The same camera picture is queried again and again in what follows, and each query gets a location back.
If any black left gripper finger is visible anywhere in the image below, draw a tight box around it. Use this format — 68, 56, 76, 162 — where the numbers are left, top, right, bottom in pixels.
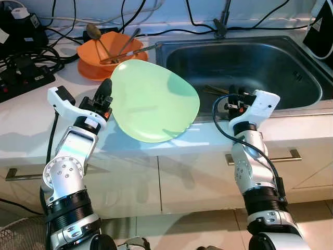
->
96, 78, 113, 106

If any wooden chopstick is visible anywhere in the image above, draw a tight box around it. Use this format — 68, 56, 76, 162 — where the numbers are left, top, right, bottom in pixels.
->
204, 86, 230, 96
203, 85, 230, 94

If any light green plate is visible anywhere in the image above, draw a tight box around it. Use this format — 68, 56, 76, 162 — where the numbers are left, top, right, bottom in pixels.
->
110, 59, 201, 144

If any chrome kitchen faucet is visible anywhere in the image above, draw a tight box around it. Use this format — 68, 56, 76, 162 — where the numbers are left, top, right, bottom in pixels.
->
213, 0, 232, 38

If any white kitchen counter cabinet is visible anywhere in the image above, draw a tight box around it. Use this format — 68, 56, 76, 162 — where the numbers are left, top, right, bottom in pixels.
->
0, 112, 333, 219

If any orange plate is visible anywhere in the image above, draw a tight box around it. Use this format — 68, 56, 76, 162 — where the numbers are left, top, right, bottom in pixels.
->
78, 58, 121, 82

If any patterned chopstick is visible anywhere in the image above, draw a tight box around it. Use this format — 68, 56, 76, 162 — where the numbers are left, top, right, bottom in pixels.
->
100, 44, 159, 65
100, 46, 159, 66

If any orange bowl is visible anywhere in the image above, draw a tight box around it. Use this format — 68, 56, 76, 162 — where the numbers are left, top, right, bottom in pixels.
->
77, 31, 149, 66

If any stainless steel sink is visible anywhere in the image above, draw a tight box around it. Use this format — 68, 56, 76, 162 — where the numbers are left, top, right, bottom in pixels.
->
155, 35, 333, 118

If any bronze spoon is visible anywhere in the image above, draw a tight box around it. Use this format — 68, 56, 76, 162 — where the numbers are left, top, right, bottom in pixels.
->
86, 23, 114, 64

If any black power strip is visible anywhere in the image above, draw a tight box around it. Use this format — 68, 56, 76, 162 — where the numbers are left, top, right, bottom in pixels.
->
0, 65, 56, 103

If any black power adapter box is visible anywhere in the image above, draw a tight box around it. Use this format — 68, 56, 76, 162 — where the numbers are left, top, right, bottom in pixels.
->
0, 8, 48, 50

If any large black appliance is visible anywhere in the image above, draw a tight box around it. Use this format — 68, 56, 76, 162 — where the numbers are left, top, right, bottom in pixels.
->
303, 0, 333, 59

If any white charger plug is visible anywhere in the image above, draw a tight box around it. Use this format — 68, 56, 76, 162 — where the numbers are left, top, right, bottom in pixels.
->
10, 6, 31, 20

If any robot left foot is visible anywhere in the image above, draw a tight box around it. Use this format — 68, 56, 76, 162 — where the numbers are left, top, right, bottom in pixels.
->
112, 237, 151, 250

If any floor fan grille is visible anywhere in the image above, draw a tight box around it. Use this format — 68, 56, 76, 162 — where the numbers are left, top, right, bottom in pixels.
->
0, 215, 48, 250

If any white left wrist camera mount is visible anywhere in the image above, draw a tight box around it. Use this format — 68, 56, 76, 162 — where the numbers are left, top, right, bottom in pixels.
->
47, 86, 108, 131

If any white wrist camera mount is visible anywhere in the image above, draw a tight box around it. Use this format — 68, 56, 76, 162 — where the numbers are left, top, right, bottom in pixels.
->
47, 86, 108, 131
229, 90, 281, 132

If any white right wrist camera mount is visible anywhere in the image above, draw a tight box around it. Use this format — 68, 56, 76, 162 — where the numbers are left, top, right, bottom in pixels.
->
229, 90, 281, 132

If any silver spoon with long handle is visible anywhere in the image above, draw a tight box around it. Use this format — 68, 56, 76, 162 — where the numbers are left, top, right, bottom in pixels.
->
119, 28, 142, 57

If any black power strip cable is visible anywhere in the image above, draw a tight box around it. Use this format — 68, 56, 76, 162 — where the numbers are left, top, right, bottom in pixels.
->
0, 44, 79, 73

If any steel drawer handle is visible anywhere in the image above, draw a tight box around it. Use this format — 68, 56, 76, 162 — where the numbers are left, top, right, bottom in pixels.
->
4, 167, 46, 182
225, 149, 303, 166

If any black wall cable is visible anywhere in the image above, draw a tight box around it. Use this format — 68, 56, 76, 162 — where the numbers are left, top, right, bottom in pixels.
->
185, 0, 292, 32

